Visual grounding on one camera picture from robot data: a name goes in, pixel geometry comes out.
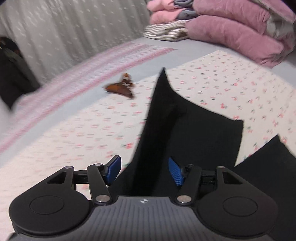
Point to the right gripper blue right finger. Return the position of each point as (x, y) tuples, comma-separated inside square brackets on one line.
[(187, 178)]

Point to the pink grey folded duvet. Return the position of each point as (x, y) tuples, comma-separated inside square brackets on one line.
[(263, 31)]

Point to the pink striped blanket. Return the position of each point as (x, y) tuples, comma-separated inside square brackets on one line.
[(32, 108)]

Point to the striped folded cloth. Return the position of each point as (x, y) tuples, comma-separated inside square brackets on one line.
[(173, 32)]

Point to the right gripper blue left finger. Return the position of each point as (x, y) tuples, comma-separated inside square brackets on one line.
[(100, 177)]

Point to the black pants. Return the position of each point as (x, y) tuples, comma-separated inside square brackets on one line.
[(177, 128)]

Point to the grey star curtain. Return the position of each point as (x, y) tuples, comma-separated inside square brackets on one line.
[(54, 36)]

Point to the hanging dark clothes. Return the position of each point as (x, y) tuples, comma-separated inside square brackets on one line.
[(17, 79)]

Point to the brown hair claw clip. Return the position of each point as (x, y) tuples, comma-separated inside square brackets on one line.
[(124, 87)]

